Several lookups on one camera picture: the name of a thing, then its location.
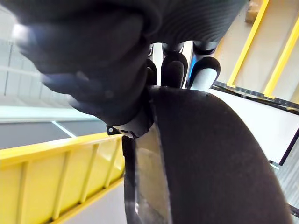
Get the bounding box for yellow shelf frame uprights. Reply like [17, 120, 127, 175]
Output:
[226, 0, 299, 99]

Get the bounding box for right robot hand black cloth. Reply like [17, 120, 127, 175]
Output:
[0, 0, 249, 139]

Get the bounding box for yellow ribbed shelf deck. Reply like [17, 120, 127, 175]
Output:
[0, 132, 128, 224]

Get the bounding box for brown cardboard box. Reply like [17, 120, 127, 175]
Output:
[244, 0, 260, 23]

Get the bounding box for white panel with black frame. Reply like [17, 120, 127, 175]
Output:
[209, 81, 299, 166]

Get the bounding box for black plastic housing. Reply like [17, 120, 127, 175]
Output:
[121, 85, 294, 224]

